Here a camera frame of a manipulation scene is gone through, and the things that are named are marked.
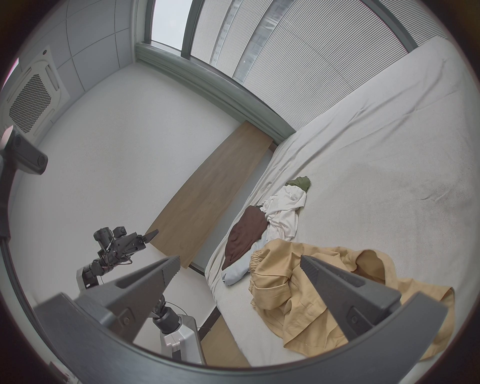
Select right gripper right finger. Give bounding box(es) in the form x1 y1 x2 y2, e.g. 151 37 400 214
300 255 403 344

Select tan shorts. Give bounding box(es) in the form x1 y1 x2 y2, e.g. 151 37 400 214
247 240 456 362

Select brown garment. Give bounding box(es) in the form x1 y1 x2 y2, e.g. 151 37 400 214
221 205 269 271

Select window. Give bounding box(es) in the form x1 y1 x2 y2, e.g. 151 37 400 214
133 0 451 145

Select green garment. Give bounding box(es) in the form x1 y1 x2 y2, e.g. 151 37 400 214
286 175 312 193

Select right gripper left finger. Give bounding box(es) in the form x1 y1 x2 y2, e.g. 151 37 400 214
77 256 181 343

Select pale blue garment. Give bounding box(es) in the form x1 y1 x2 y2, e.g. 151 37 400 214
220 229 278 287

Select white ceiling air conditioner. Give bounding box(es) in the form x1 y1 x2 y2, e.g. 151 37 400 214
0 47 72 145

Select bed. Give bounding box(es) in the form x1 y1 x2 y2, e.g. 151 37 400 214
144 35 478 368

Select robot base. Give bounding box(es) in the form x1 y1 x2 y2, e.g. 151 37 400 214
159 314 206 366

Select white garment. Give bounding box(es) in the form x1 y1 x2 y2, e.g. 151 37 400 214
260 185 307 242

